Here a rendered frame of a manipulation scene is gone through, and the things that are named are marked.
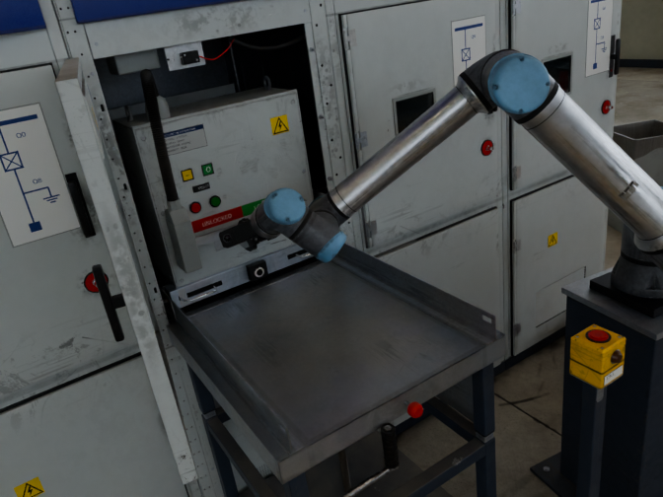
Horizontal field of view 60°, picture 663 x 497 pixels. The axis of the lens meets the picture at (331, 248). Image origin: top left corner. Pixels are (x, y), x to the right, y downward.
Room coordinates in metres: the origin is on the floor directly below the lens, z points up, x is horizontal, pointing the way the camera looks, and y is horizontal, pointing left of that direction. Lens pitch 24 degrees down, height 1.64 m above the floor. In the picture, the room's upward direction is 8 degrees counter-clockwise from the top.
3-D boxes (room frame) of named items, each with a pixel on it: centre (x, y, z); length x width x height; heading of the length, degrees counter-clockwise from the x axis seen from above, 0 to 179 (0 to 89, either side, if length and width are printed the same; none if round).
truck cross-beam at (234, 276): (1.64, 0.25, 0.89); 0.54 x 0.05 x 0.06; 119
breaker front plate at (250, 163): (1.62, 0.24, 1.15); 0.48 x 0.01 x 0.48; 119
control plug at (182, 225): (1.46, 0.39, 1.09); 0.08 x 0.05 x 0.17; 29
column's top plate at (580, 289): (1.40, -0.87, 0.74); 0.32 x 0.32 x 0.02; 21
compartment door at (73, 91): (1.13, 0.44, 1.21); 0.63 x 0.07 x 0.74; 19
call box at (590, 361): (1.02, -0.54, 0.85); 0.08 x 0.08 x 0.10; 29
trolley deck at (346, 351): (1.29, 0.06, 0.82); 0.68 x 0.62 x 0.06; 29
